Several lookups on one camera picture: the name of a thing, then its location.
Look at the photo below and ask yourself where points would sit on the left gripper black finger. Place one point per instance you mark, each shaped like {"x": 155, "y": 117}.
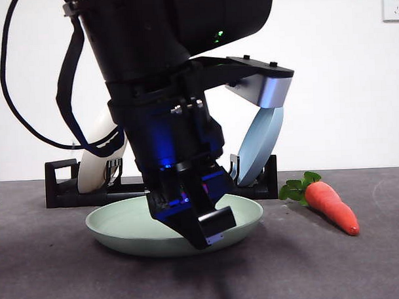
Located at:
{"x": 190, "y": 230}
{"x": 216, "y": 222}

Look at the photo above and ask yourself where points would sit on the green plate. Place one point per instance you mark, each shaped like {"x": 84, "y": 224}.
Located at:
{"x": 123, "y": 226}

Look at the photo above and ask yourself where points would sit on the orange carrot with green leaves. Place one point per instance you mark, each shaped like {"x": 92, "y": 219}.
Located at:
{"x": 329, "y": 204}

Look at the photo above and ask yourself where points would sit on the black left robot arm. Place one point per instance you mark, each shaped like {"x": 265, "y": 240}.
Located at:
{"x": 133, "y": 33}

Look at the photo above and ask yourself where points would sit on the blue plate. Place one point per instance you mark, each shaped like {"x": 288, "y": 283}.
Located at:
{"x": 258, "y": 144}

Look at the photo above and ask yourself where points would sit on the cream plate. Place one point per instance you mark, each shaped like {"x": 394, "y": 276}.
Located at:
{"x": 92, "y": 174}

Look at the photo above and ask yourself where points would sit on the black plate rack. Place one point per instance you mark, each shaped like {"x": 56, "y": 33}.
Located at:
{"x": 52, "y": 195}

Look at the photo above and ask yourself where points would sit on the pale grey camera box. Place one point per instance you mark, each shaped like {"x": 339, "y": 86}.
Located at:
{"x": 269, "y": 89}

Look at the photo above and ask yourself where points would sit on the white wall socket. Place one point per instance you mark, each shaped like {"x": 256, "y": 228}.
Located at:
{"x": 394, "y": 6}

